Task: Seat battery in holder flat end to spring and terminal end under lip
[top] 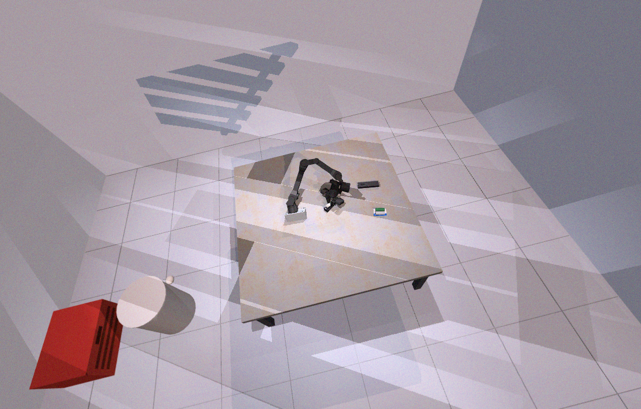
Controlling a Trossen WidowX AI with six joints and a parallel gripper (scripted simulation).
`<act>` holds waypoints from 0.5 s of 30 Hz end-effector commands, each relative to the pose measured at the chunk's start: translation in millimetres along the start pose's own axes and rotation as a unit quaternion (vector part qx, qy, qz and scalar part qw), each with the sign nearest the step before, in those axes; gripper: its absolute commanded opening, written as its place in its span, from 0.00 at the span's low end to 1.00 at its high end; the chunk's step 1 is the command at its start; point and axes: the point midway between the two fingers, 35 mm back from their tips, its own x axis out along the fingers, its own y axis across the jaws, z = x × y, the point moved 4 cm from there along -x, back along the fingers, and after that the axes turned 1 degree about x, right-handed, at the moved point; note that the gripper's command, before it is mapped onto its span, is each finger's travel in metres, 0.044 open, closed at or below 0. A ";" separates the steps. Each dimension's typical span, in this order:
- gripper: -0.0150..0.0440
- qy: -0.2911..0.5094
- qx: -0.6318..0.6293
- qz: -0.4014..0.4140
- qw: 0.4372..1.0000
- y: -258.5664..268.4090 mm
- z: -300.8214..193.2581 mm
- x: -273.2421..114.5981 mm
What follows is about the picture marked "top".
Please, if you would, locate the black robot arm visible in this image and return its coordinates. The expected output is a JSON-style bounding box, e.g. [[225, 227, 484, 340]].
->
[[286, 158, 350, 214]]

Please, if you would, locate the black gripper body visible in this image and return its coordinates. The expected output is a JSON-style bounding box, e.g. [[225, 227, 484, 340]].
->
[[320, 188, 344, 205]]

